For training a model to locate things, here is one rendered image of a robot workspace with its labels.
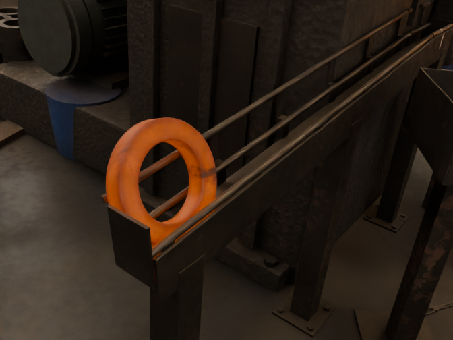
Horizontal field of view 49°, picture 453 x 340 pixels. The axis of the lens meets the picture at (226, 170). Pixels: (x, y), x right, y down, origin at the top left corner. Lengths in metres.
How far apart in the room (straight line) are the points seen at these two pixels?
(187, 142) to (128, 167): 0.11
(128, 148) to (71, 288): 0.91
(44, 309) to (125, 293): 0.22
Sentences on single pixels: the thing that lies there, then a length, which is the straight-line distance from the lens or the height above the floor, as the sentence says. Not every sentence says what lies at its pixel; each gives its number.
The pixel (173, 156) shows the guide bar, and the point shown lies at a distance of 0.75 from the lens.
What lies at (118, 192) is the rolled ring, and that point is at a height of 0.68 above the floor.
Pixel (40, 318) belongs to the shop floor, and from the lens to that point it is 1.46.
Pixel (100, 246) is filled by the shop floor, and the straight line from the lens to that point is 1.65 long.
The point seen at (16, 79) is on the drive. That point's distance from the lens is 2.31.
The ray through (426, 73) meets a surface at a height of 0.71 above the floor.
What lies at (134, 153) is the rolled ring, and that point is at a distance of 0.66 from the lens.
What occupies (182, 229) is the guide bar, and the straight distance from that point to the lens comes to 0.69.
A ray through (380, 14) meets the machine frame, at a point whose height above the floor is 0.77.
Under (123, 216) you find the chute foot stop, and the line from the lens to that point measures 0.65.
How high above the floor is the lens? 1.03
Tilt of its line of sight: 30 degrees down
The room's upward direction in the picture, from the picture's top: 5 degrees clockwise
